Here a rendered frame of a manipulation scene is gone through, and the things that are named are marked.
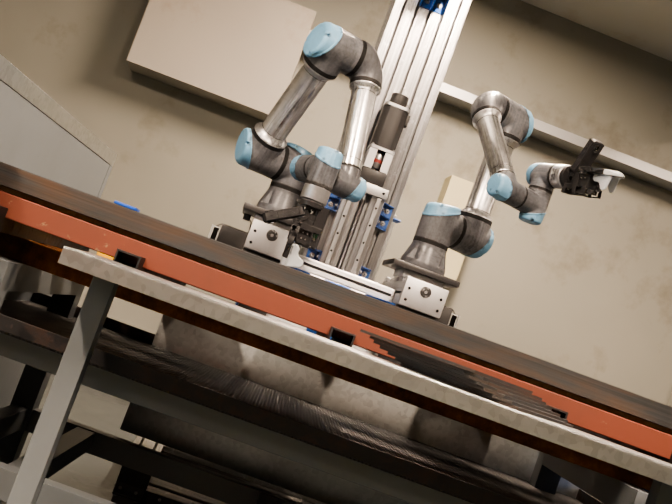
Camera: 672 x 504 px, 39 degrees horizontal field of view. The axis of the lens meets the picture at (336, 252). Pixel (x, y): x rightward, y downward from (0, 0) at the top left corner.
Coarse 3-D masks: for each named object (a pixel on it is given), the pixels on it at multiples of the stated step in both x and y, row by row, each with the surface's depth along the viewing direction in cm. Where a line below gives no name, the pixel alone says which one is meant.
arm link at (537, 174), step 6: (528, 168) 294; (534, 168) 291; (540, 168) 289; (546, 168) 287; (528, 174) 293; (534, 174) 290; (540, 174) 288; (546, 174) 286; (528, 180) 293; (534, 180) 289; (540, 180) 288; (546, 180) 286; (540, 186) 288; (546, 186) 287; (552, 186) 286; (552, 192) 290
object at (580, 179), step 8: (568, 168) 281; (560, 176) 281; (568, 176) 281; (576, 176) 275; (584, 176) 273; (592, 176) 273; (568, 184) 280; (576, 184) 275; (584, 184) 273; (592, 184) 273; (568, 192) 282; (576, 192) 274; (584, 192) 272; (592, 192) 274; (600, 192) 275
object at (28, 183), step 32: (32, 192) 188; (64, 192) 188; (128, 224) 188; (160, 224) 188; (224, 256) 189; (256, 256) 189; (288, 288) 189; (320, 288) 189; (384, 320) 189; (416, 320) 189; (480, 352) 190; (512, 352) 190; (576, 384) 190; (608, 384) 190; (640, 416) 190
